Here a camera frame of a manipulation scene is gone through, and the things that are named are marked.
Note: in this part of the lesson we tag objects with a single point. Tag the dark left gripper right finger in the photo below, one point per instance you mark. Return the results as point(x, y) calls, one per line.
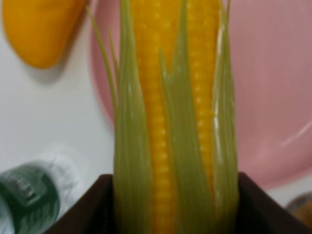
point(258, 213)

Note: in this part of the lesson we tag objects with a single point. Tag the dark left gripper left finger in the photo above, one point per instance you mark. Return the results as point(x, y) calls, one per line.
point(92, 214)

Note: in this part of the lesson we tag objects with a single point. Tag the yellow corn with green husk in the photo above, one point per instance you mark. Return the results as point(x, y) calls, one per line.
point(172, 90)

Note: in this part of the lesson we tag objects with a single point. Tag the gold drink can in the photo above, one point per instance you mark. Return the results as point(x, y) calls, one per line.
point(301, 208)

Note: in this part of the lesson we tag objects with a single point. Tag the clear water bottle green label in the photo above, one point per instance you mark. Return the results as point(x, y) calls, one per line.
point(36, 194)

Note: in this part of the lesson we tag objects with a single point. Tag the pink round plate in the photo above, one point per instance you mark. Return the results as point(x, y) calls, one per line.
point(271, 55)

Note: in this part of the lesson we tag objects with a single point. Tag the yellow mango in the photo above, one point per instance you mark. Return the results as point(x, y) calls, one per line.
point(39, 30)

